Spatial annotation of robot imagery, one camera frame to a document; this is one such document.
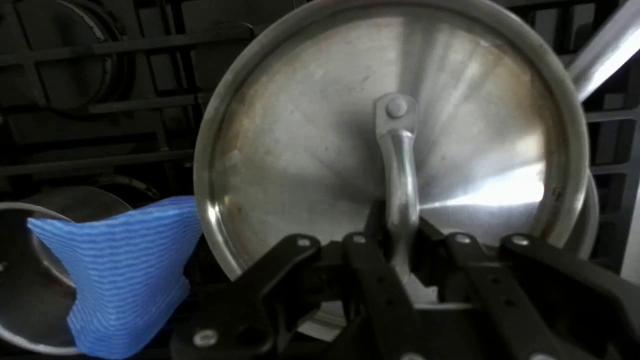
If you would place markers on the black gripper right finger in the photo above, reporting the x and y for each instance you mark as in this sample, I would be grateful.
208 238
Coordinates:
540 300

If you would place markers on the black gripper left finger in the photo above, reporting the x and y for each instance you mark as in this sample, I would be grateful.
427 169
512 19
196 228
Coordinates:
259 313

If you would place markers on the steel pot lid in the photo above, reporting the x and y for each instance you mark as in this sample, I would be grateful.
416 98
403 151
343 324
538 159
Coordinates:
427 110

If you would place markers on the blue cloth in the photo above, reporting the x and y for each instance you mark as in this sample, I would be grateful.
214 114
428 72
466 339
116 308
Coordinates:
129 273

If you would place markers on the small steel saucepan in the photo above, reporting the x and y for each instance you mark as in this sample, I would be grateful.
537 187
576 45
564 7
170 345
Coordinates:
35 289

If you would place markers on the steel pot with handle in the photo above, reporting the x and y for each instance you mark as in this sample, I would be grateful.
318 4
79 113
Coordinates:
615 133

